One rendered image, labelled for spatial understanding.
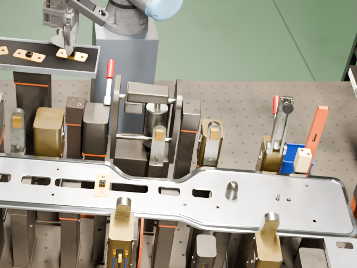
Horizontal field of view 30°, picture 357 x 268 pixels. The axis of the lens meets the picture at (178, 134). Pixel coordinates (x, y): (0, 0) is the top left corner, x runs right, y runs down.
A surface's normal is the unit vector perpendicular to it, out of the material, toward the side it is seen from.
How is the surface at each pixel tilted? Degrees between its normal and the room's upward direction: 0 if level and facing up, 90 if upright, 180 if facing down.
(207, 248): 0
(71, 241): 90
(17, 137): 78
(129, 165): 90
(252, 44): 0
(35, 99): 90
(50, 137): 90
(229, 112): 0
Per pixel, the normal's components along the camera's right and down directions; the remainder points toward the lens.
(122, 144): 0.11, -0.76
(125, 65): 0.15, 0.65
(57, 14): -0.18, 0.62
